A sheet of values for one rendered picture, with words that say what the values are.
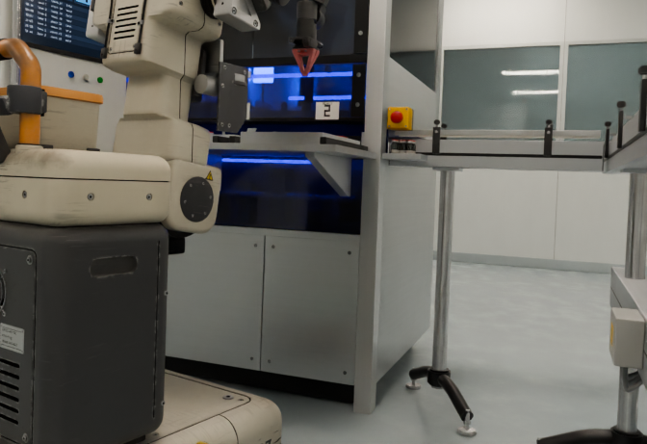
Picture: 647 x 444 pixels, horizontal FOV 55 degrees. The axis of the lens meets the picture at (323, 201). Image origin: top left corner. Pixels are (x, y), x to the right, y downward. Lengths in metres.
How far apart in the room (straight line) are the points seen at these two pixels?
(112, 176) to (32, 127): 0.15
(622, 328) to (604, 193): 5.35
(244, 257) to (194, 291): 0.25
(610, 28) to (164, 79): 5.73
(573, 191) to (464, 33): 1.95
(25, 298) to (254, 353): 1.33
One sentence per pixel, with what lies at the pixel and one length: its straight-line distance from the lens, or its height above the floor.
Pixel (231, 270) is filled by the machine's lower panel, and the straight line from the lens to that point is 2.32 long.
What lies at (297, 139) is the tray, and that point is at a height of 0.89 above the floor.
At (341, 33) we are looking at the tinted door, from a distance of 2.20.
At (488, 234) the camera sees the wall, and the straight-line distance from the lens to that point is 6.66.
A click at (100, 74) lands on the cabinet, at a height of 1.13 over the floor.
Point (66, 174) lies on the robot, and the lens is 1.05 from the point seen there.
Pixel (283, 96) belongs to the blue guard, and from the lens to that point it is 2.23.
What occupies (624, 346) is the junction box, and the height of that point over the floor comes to 0.49.
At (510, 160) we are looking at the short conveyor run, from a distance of 2.12.
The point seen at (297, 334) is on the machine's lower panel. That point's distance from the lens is 2.24.
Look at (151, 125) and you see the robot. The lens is 1.47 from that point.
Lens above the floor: 0.77
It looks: 2 degrees down
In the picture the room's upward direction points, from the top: 2 degrees clockwise
